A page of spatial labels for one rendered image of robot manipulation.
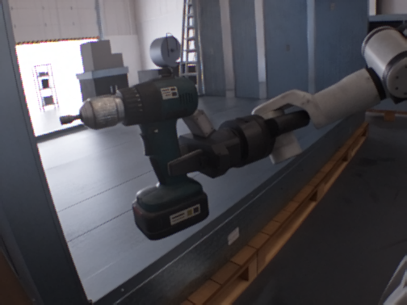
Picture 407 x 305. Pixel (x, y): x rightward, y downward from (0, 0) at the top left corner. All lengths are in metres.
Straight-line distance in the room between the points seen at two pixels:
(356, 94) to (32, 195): 0.65
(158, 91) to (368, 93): 0.36
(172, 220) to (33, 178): 0.32
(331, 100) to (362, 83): 0.06
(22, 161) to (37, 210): 0.11
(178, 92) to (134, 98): 0.06
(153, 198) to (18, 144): 0.30
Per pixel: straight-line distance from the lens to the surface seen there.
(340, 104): 0.54
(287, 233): 1.66
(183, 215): 0.44
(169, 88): 0.39
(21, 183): 0.62
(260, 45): 4.01
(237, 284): 1.35
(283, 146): 0.55
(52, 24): 12.18
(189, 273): 1.06
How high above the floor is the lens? 0.99
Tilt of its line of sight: 19 degrees down
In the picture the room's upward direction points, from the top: 5 degrees counter-clockwise
